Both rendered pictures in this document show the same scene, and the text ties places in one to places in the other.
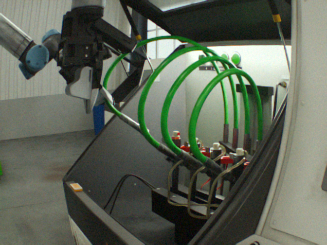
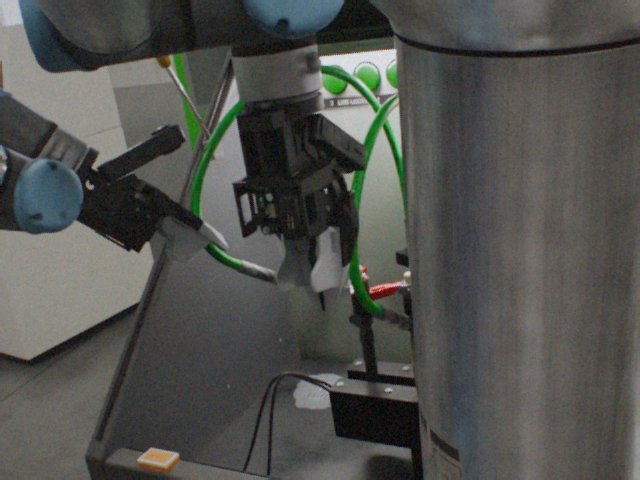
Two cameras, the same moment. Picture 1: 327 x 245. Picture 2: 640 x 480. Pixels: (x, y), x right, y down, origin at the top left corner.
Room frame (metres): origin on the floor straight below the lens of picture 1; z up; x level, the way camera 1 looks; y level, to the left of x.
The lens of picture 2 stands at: (-0.08, 0.43, 1.55)
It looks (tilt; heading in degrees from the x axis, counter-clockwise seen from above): 19 degrees down; 335
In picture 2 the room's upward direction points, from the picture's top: 9 degrees counter-clockwise
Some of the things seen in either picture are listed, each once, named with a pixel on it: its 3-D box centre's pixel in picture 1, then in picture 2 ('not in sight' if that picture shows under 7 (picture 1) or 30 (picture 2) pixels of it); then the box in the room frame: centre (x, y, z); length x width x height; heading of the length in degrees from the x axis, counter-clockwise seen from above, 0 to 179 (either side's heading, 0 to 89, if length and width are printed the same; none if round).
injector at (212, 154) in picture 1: (209, 189); not in sight; (0.70, -0.11, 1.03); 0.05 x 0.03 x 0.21; 124
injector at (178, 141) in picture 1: (172, 175); (364, 348); (0.83, -0.02, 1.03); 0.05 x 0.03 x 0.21; 124
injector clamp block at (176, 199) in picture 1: (199, 223); (454, 431); (0.73, -0.10, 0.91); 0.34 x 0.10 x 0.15; 34
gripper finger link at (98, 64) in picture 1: (94, 65); (332, 221); (0.55, 0.13, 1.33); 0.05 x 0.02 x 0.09; 34
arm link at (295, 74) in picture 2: (88, 3); (281, 76); (0.56, 0.15, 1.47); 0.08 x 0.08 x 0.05
